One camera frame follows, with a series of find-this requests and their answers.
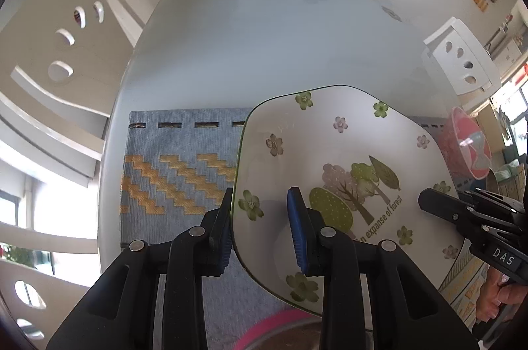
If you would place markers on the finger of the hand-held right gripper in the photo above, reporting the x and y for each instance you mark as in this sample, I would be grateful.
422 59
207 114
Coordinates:
495 201
437 203

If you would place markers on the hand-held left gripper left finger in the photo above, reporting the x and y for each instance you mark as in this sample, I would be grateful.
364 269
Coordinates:
218 234

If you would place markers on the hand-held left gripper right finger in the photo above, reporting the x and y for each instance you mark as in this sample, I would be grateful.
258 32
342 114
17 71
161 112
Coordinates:
297 230

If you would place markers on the pink ceramic bowl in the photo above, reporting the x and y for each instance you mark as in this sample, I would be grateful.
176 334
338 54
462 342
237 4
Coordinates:
466 139

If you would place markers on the small hexagonal tree print plate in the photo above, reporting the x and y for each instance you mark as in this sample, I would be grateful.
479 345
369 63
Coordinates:
363 143

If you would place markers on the person's right hand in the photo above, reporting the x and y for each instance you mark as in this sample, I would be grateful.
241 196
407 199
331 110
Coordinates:
507 296

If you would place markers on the blue patterned woven table mat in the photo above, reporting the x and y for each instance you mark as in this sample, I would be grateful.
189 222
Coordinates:
173 143

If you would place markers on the white chair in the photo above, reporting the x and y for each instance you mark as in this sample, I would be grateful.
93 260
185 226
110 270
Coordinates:
449 40
49 236
41 44

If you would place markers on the orange wall ornament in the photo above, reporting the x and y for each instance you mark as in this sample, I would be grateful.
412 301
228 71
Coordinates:
480 1

